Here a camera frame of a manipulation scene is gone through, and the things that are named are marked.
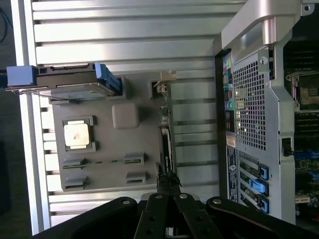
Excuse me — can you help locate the blue slot cover latch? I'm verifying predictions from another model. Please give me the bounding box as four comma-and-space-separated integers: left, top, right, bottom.
258, 163, 270, 180
258, 196, 270, 215
248, 178, 269, 195

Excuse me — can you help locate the grey parts rack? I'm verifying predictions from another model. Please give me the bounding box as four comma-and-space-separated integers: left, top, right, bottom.
39, 74, 175, 192

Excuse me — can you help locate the silver CPU chip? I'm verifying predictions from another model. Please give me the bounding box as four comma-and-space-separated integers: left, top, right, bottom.
63, 123, 91, 150

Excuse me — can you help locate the grey open PC case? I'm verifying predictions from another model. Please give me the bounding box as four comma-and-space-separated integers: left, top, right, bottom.
213, 0, 319, 227

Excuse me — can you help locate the green motherboard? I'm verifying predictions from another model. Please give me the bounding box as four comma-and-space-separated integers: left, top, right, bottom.
284, 41, 319, 220

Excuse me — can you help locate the hard disk with blue caddy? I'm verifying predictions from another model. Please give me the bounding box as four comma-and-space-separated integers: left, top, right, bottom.
4, 63, 123, 101

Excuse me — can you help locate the CPU socket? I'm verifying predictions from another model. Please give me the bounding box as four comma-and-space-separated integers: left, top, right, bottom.
286, 72, 319, 113

